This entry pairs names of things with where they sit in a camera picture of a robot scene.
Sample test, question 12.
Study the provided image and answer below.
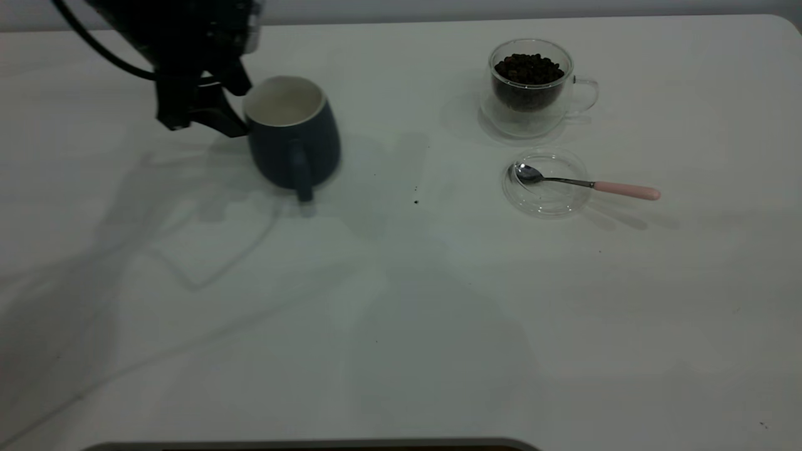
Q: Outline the metal spoon with pink handle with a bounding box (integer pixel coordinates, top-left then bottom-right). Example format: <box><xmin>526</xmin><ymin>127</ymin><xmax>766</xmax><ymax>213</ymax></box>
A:
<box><xmin>514</xmin><ymin>163</ymin><xmax>662</xmax><ymax>202</ymax></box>

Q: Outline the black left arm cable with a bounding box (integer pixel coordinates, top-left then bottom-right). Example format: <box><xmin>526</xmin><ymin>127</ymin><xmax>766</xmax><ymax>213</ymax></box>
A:
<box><xmin>51</xmin><ymin>0</ymin><xmax>159</xmax><ymax>82</ymax></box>

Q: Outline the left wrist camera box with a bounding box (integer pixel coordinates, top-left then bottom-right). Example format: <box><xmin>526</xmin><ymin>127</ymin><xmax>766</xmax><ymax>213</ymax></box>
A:
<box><xmin>238</xmin><ymin>0</ymin><xmax>263</xmax><ymax>56</ymax></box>

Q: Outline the dark grey ceramic mug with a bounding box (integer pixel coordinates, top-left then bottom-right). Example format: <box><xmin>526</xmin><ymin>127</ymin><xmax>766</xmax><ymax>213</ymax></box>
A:
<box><xmin>242</xmin><ymin>75</ymin><xmax>342</xmax><ymax>203</ymax></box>

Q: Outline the clear glass cup with handle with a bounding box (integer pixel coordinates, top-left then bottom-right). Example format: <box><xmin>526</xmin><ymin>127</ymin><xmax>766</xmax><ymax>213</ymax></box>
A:
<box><xmin>479</xmin><ymin>39</ymin><xmax>600</xmax><ymax>140</ymax></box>

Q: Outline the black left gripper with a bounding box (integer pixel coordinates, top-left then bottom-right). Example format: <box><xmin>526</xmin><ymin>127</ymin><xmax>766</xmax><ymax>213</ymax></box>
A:
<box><xmin>88</xmin><ymin>0</ymin><xmax>254</xmax><ymax>138</ymax></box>

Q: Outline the clear glass saucer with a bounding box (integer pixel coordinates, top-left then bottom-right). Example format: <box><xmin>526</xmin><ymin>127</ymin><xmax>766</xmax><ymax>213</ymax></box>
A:
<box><xmin>501</xmin><ymin>148</ymin><xmax>591</xmax><ymax>219</ymax></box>

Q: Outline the heap of coffee beans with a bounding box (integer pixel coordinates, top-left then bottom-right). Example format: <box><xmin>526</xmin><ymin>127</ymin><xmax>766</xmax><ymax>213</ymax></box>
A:
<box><xmin>492</xmin><ymin>54</ymin><xmax>566</xmax><ymax>113</ymax></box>

